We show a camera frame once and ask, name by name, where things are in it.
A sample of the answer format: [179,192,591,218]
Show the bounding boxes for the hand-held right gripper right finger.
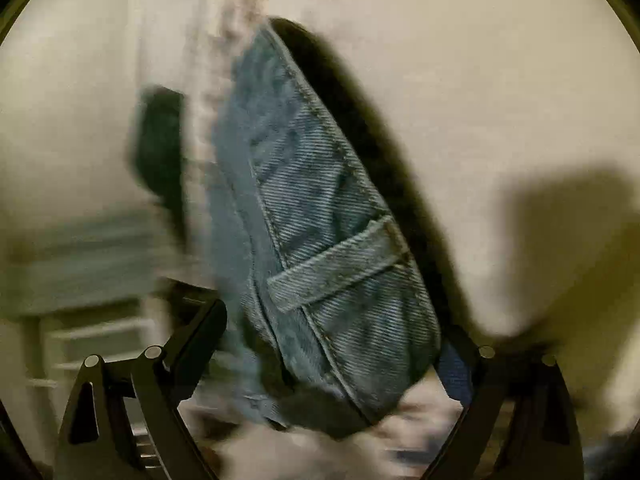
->
[422,332,586,480]

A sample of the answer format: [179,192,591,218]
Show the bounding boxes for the green striped curtain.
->
[0,207,173,317]

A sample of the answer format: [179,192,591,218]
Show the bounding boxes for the blue denim pants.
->
[206,24,444,439]

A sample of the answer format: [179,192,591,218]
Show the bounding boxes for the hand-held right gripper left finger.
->
[52,297,229,480]

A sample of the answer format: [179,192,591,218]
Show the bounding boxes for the dark green blanket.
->
[134,86,190,247]

